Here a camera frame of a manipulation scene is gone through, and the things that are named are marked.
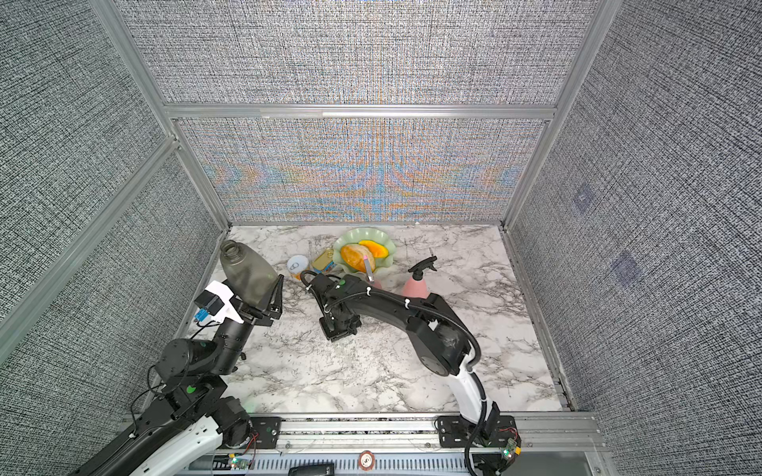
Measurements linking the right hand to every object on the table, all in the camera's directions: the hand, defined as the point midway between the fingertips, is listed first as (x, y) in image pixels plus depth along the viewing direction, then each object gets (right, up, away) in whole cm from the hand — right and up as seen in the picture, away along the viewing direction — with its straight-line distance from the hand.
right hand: (332, 331), depth 85 cm
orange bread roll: (+4, +21, +15) cm, 27 cm away
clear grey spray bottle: (-12, +17, -25) cm, 32 cm away
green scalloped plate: (+7, +29, +25) cm, 40 cm away
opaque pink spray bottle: (+25, +12, +4) cm, 28 cm away
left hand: (-8, +20, -28) cm, 35 cm away
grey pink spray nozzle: (+10, +17, +12) cm, 23 cm away
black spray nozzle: (+25, +18, +1) cm, 31 cm away
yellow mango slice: (+13, +23, +21) cm, 34 cm away
